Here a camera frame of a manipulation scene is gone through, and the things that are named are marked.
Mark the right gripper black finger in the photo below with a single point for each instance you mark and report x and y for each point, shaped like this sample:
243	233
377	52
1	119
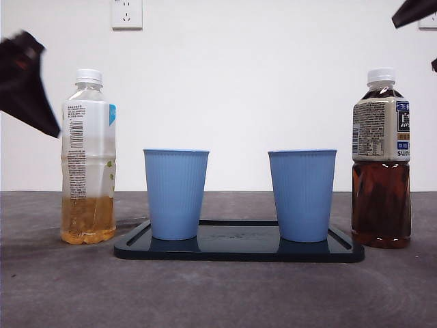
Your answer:
434	65
416	10

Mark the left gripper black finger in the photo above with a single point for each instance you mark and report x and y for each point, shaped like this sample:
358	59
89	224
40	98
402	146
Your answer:
24	92

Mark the pale yellow drink bottle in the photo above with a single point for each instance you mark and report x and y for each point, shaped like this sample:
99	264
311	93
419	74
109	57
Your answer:
88	171

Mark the dark brown tea bottle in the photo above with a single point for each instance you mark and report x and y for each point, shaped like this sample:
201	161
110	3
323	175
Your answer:
380	205

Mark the blue ribbed plastic cup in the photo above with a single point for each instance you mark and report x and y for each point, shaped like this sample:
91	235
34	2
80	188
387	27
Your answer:
302	194
175	194

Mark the dark blue rectangular tray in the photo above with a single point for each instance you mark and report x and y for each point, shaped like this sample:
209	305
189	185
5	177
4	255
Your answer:
239	246

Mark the white wall socket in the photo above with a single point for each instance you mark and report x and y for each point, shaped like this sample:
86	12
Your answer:
428	24
127	13

